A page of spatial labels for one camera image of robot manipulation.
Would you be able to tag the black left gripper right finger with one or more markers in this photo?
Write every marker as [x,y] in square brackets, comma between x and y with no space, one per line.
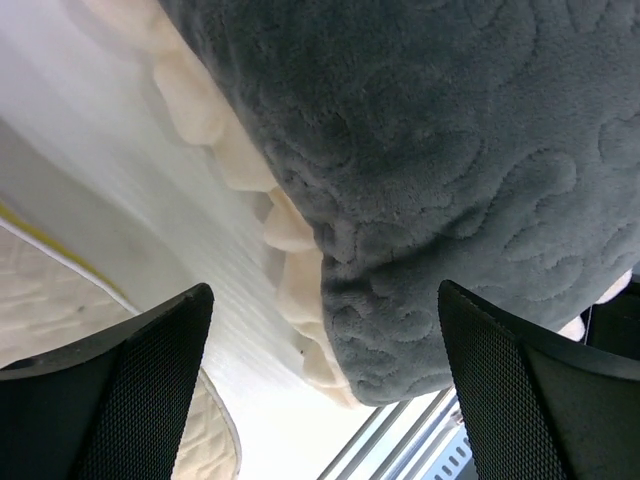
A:
[537,405]

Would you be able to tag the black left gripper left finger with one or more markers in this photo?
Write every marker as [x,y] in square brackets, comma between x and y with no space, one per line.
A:
[112,405]

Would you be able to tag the white pillow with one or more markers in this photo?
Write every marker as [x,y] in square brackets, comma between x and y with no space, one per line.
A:
[125,179]

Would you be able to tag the grey plush ruffled pillowcase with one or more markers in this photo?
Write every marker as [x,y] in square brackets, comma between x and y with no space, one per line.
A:
[491,143]

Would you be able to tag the cream foam contour pillow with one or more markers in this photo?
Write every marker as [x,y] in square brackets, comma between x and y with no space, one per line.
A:
[51,297]

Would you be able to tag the slotted cable duct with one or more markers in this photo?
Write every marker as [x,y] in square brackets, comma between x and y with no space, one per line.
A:
[455,461]

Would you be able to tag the aluminium front rail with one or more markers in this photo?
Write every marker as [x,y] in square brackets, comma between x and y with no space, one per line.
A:
[399,441]

